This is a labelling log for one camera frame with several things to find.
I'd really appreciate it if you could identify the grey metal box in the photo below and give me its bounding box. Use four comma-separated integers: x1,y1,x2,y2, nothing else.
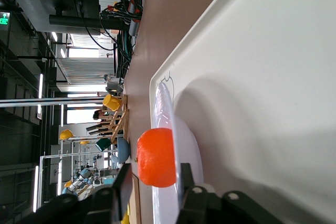
106,81,124,96

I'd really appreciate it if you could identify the wooden mug rack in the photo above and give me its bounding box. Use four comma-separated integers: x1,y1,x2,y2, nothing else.
101,94,130,145

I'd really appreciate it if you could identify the yellow lemon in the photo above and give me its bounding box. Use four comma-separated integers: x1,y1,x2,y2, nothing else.
121,204,131,224

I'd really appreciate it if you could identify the blue bowl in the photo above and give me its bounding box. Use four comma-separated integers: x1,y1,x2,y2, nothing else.
117,136,131,164

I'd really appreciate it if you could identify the tangled cable bundle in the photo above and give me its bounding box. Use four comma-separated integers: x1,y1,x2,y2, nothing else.
100,0,145,78

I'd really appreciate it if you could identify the cream bear print tray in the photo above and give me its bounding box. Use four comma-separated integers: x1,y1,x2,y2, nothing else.
149,0,336,224

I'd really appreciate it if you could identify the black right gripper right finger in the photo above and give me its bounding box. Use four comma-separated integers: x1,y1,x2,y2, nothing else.
178,163,224,224

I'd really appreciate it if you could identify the blue grey background robot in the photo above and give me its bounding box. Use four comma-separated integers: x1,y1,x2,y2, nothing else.
61,167,97,197

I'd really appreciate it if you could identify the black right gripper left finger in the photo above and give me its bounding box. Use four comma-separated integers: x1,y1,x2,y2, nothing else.
86,163,133,224

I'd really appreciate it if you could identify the wooden cutting board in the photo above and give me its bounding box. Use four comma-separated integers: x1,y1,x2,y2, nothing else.
128,173,142,224

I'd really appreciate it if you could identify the orange mandarin fruit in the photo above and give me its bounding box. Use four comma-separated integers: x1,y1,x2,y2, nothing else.
136,127,177,188

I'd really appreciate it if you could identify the green exit sign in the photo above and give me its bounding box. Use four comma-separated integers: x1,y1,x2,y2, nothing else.
0,11,11,25

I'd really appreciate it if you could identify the seated person dark hair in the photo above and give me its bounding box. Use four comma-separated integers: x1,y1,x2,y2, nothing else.
91,109,108,130

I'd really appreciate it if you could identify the yellow safety helmet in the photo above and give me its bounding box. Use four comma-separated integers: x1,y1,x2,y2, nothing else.
59,129,76,141

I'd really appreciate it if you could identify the dark green mug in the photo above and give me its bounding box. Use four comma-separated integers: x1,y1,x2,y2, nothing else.
94,137,112,153

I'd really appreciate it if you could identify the pale lavender round plate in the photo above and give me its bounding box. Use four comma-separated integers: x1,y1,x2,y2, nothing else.
151,81,205,224

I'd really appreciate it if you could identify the yellow mug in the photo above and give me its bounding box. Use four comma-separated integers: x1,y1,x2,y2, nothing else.
102,93,123,112

